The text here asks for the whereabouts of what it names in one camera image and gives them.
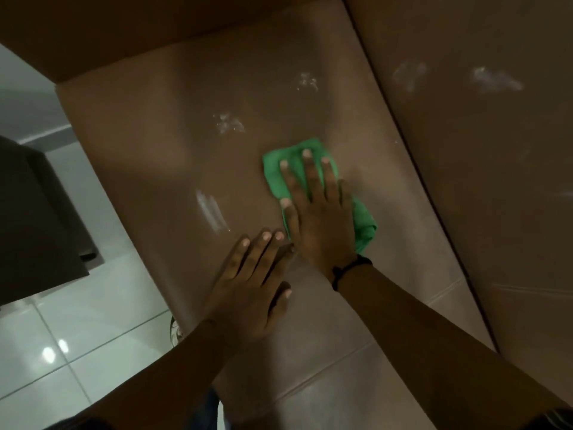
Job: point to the black wristband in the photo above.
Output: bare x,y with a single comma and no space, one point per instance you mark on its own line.
351,265

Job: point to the blue jeans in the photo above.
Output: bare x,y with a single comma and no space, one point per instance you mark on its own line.
208,414

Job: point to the green cleaning cloth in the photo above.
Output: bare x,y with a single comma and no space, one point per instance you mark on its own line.
274,176

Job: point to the brown leather sofa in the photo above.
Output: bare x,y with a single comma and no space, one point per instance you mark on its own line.
403,129

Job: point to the metal sofa foot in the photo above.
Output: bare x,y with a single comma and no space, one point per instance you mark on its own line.
176,331

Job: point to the person's left middle finger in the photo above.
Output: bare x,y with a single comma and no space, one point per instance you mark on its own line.
271,253

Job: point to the person's left thumb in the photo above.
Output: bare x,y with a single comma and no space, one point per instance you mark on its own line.
281,302

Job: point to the person's right middle finger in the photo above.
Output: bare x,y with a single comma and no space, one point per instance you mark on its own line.
311,172

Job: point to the person's left hand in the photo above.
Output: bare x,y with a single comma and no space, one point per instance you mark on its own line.
248,295

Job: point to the person's left forearm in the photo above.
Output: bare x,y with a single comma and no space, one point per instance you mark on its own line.
170,380

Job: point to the dark cabinet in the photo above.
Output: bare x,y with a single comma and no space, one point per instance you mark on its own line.
36,219

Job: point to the person's right forearm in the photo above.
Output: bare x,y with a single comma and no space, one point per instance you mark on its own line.
425,344

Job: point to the striped sleeve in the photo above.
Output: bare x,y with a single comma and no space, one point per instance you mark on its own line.
557,420

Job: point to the person's right little finger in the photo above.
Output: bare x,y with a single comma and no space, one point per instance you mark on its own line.
346,194

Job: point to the person's right thumb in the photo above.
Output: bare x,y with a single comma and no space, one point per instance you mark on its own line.
288,217

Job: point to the person's left little finger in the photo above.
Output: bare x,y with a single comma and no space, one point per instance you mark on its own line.
236,259

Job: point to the person's right hand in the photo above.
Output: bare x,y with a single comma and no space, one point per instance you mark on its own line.
320,223

